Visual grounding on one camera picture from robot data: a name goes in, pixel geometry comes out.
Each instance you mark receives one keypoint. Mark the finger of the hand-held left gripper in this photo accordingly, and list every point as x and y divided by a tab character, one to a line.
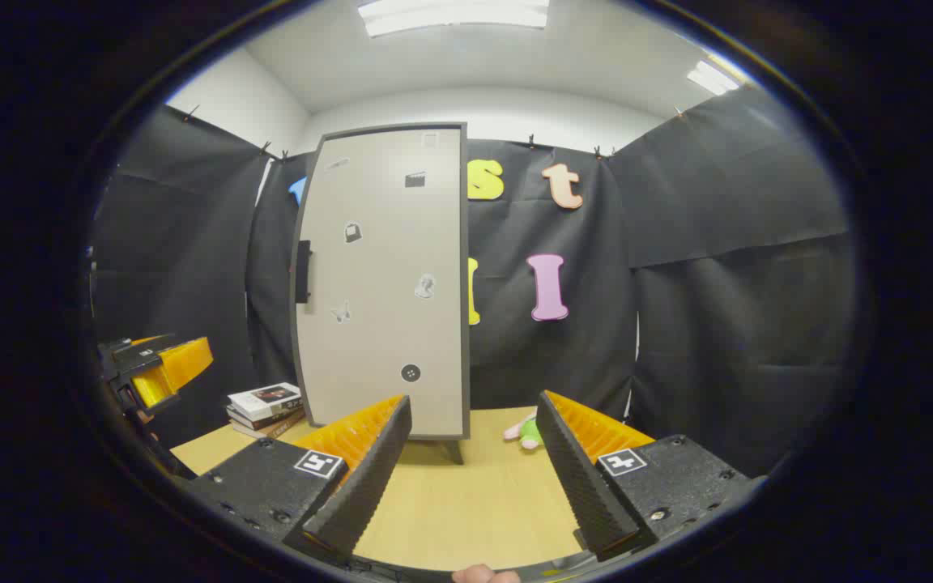
155	387
187	360

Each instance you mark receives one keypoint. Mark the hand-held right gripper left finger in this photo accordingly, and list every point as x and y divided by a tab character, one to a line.
373	478

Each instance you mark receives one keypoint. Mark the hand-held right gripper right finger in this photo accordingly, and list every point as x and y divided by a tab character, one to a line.
580	478

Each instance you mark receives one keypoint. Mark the beige cabinet door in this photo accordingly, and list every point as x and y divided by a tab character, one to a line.
385	324

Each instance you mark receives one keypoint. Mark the pink green plush toy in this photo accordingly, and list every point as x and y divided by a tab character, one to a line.
530	436

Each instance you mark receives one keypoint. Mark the white cover book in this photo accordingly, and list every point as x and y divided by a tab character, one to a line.
260	398

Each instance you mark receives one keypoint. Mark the dark cover book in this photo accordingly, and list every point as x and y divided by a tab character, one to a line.
268	423

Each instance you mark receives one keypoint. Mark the brown cover book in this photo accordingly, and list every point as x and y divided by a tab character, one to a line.
276	431

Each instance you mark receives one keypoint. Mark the black backdrop cloth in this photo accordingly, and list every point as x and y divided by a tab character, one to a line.
717	324

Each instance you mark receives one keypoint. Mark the small ceiling light panel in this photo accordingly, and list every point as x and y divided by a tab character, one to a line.
711	78

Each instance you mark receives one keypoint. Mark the long ceiling light panel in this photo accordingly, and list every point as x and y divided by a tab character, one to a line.
450	14

